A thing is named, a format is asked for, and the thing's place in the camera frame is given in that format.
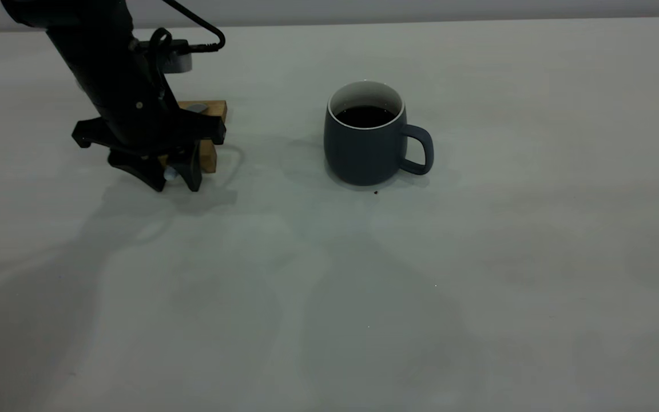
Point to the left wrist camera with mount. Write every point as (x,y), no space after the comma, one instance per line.
(178,60)

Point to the arched wooden block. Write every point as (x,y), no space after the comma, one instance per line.
(208,160)

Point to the dark grey ceramic cup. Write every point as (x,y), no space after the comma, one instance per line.
(364,154)

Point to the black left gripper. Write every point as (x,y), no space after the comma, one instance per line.
(118,86)

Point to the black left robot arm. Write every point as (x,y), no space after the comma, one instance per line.
(66,11)

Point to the flat rectangular wooden block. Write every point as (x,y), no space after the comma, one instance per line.
(215,109)

